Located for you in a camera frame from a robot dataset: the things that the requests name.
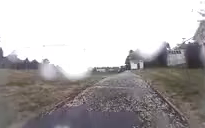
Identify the trees behind shed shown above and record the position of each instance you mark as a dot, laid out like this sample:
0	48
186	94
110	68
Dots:
129	57

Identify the grey gravel path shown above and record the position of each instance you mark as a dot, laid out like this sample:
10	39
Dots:
120	90

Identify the small white shed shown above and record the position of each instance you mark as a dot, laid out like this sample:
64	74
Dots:
136	64

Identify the green grass strip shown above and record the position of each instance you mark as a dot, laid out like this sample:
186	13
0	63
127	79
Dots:
176	83

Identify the dry grass field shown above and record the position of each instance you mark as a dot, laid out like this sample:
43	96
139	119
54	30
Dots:
20	90

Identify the row of dark trees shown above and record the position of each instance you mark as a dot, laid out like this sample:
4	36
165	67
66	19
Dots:
10	62

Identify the dark building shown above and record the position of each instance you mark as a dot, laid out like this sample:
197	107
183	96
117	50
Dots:
203	46

